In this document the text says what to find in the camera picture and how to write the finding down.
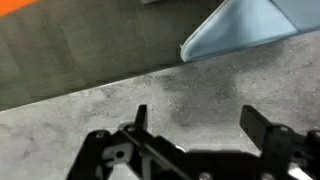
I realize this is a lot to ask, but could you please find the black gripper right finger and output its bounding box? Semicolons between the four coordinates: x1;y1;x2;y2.
239;104;275;152

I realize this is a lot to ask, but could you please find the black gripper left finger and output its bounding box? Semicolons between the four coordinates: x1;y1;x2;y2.
134;104;149;134

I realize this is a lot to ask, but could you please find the large light blue chair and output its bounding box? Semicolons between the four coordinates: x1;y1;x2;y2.
179;0;320;63

